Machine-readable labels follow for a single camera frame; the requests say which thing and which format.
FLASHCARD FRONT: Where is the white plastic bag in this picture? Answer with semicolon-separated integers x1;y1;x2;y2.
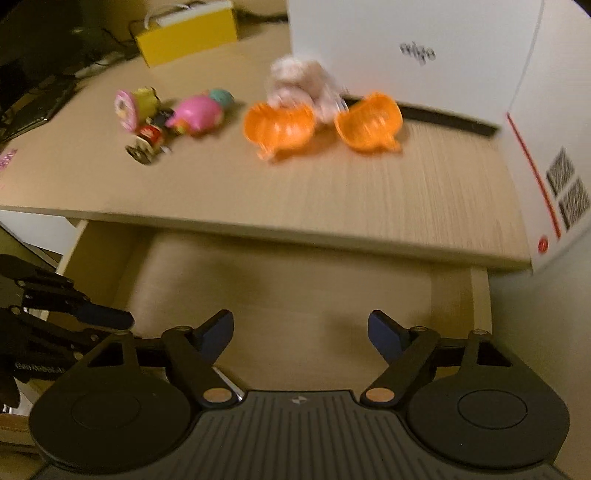
265;55;347;123

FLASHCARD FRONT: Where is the white cable in box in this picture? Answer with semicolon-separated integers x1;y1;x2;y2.
143;2;204;28

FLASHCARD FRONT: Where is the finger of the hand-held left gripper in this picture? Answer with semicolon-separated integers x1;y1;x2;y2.
0;255;136;329
0;310;134;363

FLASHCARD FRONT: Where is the black keyboard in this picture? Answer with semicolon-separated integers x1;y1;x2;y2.
0;76;77;144

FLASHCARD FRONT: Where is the orange capsule half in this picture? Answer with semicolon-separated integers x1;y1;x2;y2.
335;92;403;154
243;102;317;161

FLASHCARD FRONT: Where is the black cable tangle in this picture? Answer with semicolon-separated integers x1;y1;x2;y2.
69;28;139;79

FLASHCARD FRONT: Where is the wide white drawer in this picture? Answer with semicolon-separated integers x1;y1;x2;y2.
58;219;491;398

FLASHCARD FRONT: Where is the yellow cardboard box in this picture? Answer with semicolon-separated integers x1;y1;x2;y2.
129;0;238;69

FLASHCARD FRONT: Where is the pink and yellow round toy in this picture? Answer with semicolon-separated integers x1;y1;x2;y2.
114;87;161;134

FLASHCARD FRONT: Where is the pink and teal toy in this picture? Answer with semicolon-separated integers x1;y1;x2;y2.
165;89;235;137

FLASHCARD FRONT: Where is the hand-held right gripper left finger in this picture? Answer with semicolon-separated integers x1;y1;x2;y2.
88;309;236;409

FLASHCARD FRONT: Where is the white computer case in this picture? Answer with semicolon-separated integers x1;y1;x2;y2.
286;0;543;137

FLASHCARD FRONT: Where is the narrow white drawer front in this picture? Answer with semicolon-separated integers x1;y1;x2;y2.
0;210;79;273

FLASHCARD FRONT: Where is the white printed card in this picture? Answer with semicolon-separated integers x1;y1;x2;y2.
501;0;591;278

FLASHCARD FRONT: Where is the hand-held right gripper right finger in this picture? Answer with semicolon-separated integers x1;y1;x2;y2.
360;310;513;409

